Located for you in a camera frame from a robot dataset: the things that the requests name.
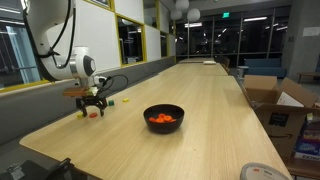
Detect stacked board game boxes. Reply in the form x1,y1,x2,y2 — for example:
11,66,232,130
294,120,320,161

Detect orange tokens in bowl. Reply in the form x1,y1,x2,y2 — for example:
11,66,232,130
149,113,175,123

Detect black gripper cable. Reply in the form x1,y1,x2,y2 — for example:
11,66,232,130
98,74,130,98

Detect green block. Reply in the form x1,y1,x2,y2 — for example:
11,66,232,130
108,100,115,106

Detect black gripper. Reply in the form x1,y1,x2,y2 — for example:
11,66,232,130
76,96,108,117

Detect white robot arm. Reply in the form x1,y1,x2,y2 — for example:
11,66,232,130
23,0,108,117

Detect wrist camera brown mount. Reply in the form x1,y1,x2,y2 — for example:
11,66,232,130
63,87,98,97

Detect black bowl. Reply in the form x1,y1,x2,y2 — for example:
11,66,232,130
143,104,185,134

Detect grey duct tape roll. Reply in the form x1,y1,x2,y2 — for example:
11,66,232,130
240,162,290,180

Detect open cardboard box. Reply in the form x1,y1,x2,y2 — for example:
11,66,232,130
242,75,319,157

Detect black camera mount foreground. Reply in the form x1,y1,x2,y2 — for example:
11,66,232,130
0,158,99,180

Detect yellow cube block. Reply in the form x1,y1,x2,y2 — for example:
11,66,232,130
76,113,83,119

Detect red-orange round token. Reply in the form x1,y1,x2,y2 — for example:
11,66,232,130
89,113,97,118

